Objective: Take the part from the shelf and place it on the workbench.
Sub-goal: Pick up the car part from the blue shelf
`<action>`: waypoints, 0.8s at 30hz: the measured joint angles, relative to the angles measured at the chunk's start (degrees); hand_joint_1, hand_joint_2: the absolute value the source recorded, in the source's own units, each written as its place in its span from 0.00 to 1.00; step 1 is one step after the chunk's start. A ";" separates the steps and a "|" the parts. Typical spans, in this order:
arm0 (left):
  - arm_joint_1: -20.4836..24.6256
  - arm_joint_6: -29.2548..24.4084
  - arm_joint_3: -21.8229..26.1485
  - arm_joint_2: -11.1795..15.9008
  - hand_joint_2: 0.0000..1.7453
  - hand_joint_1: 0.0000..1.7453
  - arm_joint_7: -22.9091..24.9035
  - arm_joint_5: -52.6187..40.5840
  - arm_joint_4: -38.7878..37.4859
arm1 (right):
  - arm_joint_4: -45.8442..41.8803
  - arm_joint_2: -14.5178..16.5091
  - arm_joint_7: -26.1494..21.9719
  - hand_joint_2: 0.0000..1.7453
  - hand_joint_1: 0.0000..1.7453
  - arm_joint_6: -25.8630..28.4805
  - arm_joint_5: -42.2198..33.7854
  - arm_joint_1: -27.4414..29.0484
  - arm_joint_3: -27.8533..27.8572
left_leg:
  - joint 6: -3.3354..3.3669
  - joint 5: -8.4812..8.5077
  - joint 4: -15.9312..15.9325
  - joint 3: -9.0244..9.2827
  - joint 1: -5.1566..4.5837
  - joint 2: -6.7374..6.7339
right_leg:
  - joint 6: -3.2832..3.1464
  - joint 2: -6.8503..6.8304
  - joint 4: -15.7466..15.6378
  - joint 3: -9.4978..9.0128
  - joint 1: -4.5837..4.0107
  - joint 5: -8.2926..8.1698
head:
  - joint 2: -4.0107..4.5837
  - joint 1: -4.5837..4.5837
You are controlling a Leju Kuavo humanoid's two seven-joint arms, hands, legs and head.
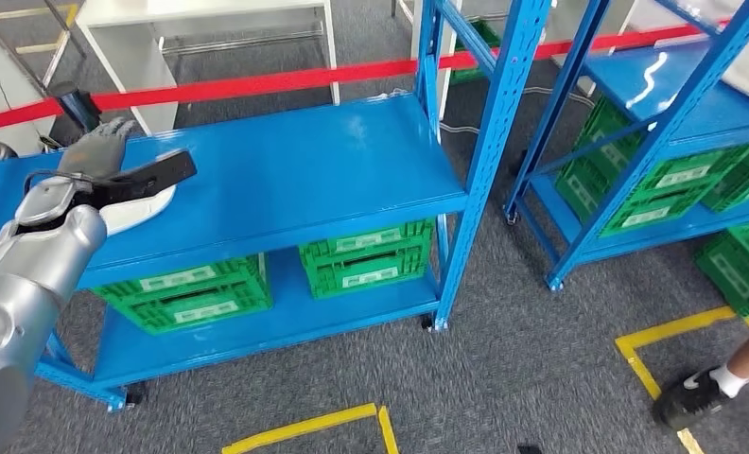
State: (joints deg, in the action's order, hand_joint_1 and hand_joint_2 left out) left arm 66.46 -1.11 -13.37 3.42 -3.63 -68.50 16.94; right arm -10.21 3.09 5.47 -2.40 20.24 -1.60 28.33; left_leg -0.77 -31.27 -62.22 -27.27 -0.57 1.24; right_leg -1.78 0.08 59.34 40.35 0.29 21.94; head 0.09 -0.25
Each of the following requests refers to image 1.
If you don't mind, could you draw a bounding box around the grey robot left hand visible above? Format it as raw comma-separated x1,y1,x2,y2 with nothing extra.
58,117,139,183

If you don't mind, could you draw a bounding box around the blue metal shelf rack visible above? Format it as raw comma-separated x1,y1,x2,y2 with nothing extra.
0,0,554,415
504,0,749,292

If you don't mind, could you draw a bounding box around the red barrier belt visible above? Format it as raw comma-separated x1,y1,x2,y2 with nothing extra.
0,13,749,136

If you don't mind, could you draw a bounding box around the steel crossbar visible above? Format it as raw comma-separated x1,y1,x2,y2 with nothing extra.
158,22,325,58

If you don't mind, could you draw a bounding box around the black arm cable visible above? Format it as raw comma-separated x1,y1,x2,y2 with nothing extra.
23,167,96,197

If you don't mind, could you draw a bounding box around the black stanchion post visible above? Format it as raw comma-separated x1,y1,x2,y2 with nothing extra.
51,81,103,132

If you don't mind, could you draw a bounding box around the steel tube frame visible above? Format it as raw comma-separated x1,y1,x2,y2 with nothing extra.
0,0,88,92

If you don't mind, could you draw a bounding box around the white floor cable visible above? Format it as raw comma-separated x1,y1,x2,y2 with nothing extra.
440,84,595,136

